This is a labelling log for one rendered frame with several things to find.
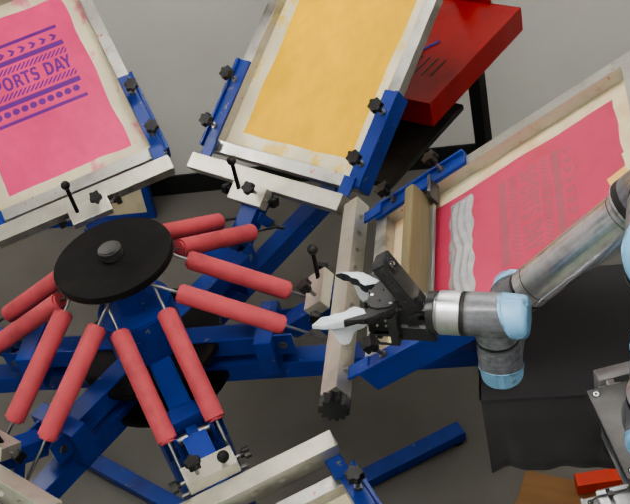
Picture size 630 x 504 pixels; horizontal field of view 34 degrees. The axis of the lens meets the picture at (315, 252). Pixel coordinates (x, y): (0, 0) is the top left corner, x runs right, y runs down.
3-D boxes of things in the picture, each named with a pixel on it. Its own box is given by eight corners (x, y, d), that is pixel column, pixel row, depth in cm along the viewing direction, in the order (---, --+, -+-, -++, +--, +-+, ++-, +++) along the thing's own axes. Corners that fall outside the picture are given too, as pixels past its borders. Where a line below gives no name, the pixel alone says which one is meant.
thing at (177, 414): (317, 252, 303) (308, 222, 296) (284, 472, 245) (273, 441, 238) (62, 274, 320) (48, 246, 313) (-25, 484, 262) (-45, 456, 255)
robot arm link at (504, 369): (530, 347, 183) (526, 304, 176) (522, 396, 175) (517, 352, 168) (486, 345, 186) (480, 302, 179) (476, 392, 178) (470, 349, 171)
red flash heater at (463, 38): (412, 16, 383) (407, -13, 376) (523, 33, 358) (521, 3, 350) (318, 104, 351) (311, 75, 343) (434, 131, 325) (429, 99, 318)
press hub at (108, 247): (306, 495, 353) (199, 189, 267) (293, 601, 324) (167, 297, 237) (196, 499, 361) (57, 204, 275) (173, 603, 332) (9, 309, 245)
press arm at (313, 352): (623, 340, 264) (623, 323, 260) (626, 357, 259) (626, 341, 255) (168, 369, 290) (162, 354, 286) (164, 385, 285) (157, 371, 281)
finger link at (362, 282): (339, 296, 187) (371, 316, 180) (334, 269, 183) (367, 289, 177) (353, 288, 188) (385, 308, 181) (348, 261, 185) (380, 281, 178)
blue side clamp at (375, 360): (482, 318, 224) (462, 300, 221) (483, 335, 220) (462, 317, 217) (379, 374, 239) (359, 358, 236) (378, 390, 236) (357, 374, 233)
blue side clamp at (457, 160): (478, 165, 265) (461, 148, 262) (478, 176, 261) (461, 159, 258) (390, 220, 280) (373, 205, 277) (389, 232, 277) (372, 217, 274)
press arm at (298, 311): (347, 293, 263) (333, 282, 260) (345, 310, 258) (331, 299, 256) (299, 322, 271) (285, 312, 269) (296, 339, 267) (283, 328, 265)
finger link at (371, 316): (347, 332, 170) (396, 315, 172) (346, 325, 169) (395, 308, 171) (338, 317, 174) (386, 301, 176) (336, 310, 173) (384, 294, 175)
